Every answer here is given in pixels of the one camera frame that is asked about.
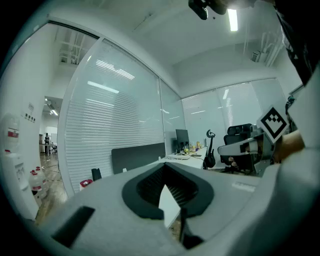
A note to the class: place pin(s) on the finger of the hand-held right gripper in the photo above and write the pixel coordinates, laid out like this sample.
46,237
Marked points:
230,150

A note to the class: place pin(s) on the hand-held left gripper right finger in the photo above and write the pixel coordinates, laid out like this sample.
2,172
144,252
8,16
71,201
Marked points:
225,190

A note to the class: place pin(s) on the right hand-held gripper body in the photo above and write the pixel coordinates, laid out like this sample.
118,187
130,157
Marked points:
273,123

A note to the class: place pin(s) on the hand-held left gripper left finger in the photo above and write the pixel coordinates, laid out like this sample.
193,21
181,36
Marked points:
105,200

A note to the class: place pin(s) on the person's right forearm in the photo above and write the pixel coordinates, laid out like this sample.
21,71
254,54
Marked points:
290,145

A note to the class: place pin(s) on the red bowl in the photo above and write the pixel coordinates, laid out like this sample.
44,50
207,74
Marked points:
85,185

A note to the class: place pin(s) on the black upright case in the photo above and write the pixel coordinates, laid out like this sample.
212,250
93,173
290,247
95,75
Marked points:
96,174

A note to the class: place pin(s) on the orange drink bottle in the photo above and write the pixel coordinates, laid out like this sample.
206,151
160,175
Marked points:
198,144

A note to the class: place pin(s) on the black computer monitor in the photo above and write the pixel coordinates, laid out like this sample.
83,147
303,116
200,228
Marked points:
182,138

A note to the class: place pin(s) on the white power strip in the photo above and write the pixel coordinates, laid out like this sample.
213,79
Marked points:
178,156

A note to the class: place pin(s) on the dark grey desk divider panel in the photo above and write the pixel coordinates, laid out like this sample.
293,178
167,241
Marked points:
137,157

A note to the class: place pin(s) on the translucent desk divider panel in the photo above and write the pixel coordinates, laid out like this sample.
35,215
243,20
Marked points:
170,142

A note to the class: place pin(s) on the clear water jug red cap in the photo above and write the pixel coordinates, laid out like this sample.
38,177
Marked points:
36,186
43,178

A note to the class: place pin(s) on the white ceiling unit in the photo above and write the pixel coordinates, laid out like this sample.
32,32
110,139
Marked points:
256,55

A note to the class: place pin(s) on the person's white shirt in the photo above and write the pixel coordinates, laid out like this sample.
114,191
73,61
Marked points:
295,200

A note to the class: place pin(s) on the white water dispenser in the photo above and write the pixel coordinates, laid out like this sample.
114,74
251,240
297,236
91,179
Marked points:
17,185

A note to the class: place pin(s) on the ceiling light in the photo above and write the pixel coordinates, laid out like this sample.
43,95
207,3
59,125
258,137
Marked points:
232,20

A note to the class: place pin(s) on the large water bottle red label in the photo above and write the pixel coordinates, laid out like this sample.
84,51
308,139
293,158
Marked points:
10,132

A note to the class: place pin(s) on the right hand-held gripper camera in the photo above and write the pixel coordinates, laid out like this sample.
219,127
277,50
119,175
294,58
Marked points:
254,127

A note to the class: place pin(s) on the small wall signs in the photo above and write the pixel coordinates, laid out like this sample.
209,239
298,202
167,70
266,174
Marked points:
30,112

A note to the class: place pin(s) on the black head-worn camera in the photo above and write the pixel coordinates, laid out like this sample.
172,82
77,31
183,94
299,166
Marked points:
200,8

